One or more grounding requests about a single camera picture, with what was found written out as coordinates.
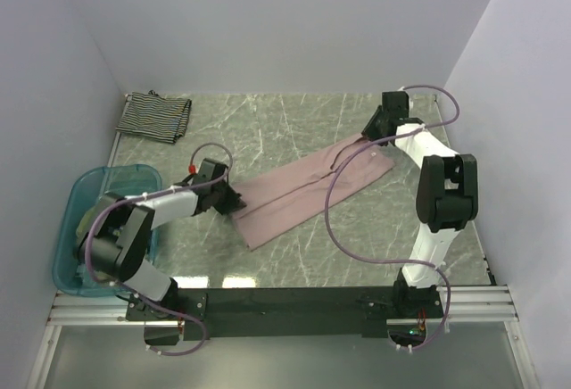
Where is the pink tank top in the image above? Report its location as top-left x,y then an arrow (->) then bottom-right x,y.
232,134 -> 394,251

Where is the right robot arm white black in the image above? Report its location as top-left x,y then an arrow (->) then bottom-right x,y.
362,90 -> 478,317

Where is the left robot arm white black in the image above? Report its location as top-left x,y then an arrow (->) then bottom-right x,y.
74,158 -> 246,319

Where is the striped folded tank top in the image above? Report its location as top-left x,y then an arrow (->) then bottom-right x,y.
116,90 -> 192,145

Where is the green tank top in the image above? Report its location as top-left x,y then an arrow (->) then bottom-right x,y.
76,207 -> 96,242

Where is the black base beam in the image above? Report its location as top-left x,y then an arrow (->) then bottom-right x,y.
125,286 -> 402,342

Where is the blue plastic basket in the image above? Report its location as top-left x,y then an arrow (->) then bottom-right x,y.
52,164 -> 162,297

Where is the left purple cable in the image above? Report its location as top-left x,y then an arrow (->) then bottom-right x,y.
84,142 -> 236,357

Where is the aluminium rail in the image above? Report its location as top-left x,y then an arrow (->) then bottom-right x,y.
26,290 -> 148,389

